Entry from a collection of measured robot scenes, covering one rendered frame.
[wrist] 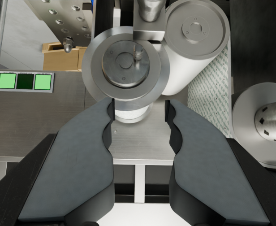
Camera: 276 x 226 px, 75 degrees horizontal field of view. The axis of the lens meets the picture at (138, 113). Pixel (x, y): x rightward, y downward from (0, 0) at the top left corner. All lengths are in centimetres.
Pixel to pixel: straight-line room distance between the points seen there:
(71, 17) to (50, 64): 243
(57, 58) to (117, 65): 271
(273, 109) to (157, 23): 22
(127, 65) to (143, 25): 7
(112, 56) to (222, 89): 21
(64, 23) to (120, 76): 40
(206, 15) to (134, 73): 18
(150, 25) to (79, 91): 42
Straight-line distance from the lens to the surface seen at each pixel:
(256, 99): 37
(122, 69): 29
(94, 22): 37
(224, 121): 35
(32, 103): 72
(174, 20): 37
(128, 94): 29
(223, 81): 37
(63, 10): 60
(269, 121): 34
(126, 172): 71
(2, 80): 78
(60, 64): 292
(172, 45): 33
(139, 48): 27
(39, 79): 72
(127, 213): 67
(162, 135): 63
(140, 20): 31
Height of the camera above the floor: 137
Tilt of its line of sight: 8 degrees down
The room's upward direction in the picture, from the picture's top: 179 degrees counter-clockwise
